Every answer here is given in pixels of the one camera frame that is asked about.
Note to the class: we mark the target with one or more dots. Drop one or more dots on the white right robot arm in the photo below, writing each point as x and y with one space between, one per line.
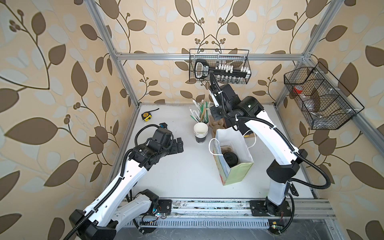
287 157

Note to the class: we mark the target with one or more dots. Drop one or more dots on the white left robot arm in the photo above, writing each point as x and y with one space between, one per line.
104 217

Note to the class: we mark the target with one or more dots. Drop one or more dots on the black wire basket right wall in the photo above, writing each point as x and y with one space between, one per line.
326 103

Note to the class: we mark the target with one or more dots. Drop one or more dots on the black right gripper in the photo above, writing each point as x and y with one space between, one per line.
214 110

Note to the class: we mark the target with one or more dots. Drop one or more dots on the black adjustable wrench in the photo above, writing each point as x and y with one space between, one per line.
293 189

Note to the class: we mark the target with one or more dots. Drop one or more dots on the black cup lid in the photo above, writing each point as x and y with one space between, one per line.
231 159

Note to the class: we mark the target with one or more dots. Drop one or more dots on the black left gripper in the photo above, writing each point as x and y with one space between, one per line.
180 146

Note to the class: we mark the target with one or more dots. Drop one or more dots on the painted paper gift bag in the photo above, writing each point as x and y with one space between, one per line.
230 137

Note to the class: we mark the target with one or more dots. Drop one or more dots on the yellow black tape measure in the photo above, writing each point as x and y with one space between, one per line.
146 116

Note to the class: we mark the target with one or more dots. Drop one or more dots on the black wire basket wall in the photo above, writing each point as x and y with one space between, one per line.
235 57
326 103

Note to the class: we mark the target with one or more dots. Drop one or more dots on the black wire basket back wall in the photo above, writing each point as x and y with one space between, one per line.
235 57

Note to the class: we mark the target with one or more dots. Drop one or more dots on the brown cardboard cup carrier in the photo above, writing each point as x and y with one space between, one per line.
224 149

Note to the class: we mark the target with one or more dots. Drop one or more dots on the black socket set tool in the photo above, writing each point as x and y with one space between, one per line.
202 70

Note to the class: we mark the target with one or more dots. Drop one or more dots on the pink cup with straws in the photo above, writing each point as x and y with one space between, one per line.
201 114

